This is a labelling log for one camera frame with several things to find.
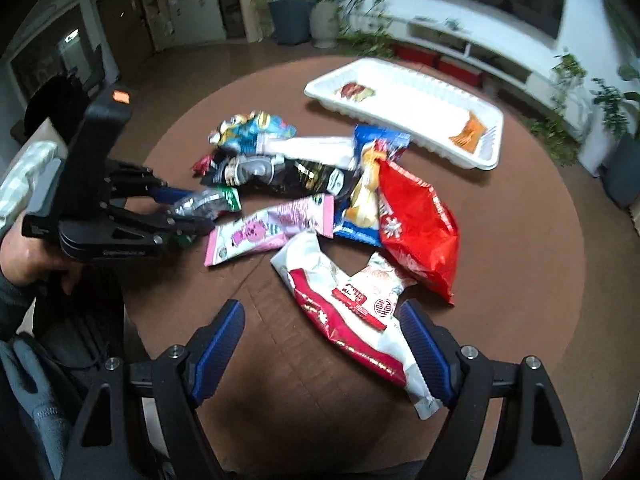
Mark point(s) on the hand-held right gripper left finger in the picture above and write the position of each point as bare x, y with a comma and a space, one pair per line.
222, 340

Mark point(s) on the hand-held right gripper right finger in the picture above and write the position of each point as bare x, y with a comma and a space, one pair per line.
422, 350

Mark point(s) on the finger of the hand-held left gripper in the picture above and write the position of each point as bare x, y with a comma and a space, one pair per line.
172, 194
170, 222

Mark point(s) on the silver green snack packet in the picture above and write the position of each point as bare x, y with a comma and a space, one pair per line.
207, 204

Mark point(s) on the white and red snack packet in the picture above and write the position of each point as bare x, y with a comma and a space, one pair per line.
345, 315

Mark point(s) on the pink snack packet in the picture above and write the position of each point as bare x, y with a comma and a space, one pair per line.
270, 230

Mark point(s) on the cartoon print snack packet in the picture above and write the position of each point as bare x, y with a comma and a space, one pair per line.
255, 130

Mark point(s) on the black cookie packet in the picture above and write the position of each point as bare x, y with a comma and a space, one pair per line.
285, 175

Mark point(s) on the large red snack bag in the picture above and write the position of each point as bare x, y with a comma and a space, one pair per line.
420, 230

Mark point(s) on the plain white snack packet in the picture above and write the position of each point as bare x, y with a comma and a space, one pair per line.
312, 150

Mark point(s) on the blue roll cake packet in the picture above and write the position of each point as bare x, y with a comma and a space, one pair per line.
367, 195

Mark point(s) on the white plastic tray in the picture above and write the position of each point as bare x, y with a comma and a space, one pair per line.
415, 105

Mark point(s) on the person's left hand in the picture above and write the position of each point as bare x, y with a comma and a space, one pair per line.
27, 255

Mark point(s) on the tiny red snack packet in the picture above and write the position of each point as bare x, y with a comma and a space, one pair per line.
202, 164

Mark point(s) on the plaid cushion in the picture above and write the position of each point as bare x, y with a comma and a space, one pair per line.
25, 175

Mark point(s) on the person's dark grey clothing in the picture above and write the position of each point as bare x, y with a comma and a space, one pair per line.
35, 400

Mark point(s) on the small red brown snack packet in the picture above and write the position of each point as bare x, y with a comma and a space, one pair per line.
354, 91

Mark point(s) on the dark blue plant pot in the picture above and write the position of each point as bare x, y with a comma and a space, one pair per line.
290, 20

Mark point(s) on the small orange snack packet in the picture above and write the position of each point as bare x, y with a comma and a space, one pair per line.
467, 135

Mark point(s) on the white plant pot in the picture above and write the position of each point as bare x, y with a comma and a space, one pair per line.
325, 22

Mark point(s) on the trailing green plant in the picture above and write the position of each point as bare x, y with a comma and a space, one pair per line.
370, 20

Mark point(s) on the dark grey floor pot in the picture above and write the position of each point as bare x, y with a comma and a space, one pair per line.
625, 170

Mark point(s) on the red storage box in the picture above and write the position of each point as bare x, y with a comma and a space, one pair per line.
414, 54
460, 72

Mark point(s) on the leafy green plant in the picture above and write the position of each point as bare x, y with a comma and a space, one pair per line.
612, 105
567, 105

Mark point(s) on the white television cabinet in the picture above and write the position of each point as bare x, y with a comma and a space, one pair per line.
500, 57

